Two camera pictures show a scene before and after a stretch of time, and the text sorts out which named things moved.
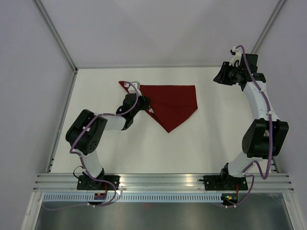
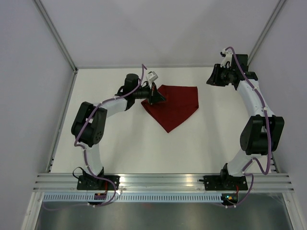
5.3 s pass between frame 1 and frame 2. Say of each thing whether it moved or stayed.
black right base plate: stayed
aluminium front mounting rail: stayed
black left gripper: moved
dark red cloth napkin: stayed
